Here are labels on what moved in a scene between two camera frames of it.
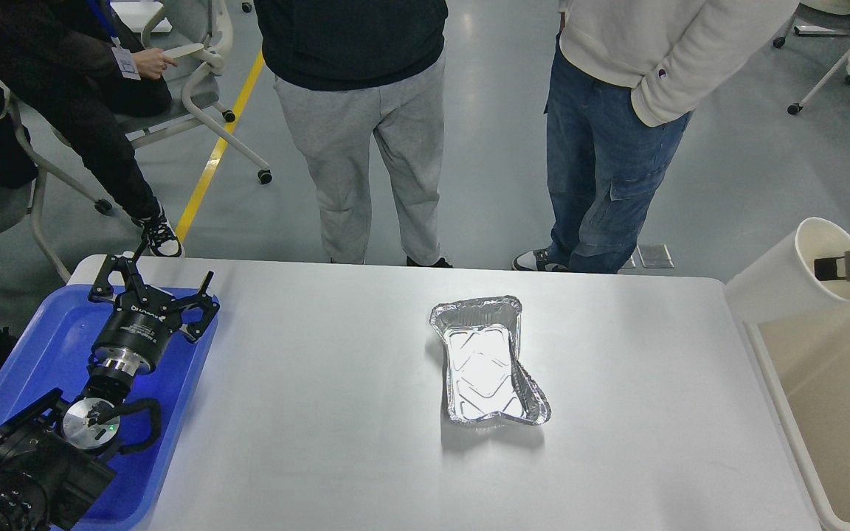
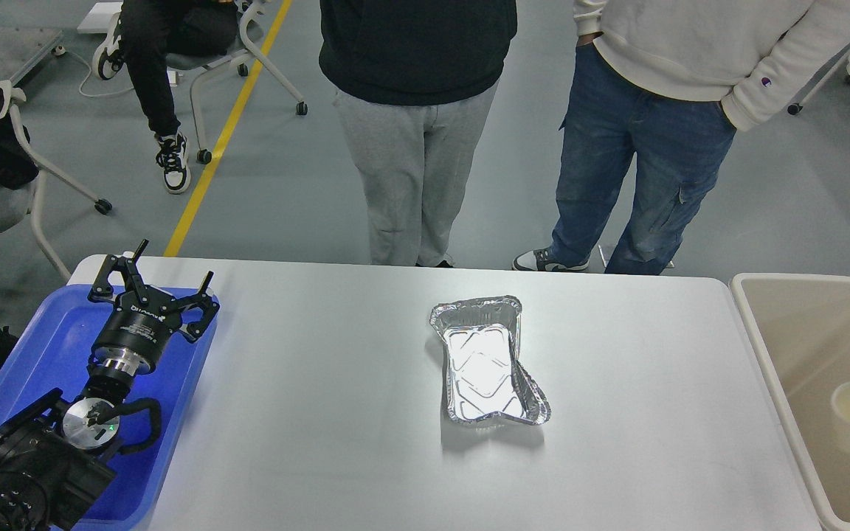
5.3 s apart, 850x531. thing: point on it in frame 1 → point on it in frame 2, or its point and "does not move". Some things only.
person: [348, 71] → [415, 80]
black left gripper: [136, 334] does not move
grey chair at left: [13, 206] does not move
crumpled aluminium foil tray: [484, 377] does not move
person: [83, 63] → [144, 35]
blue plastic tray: [52, 352] does not move
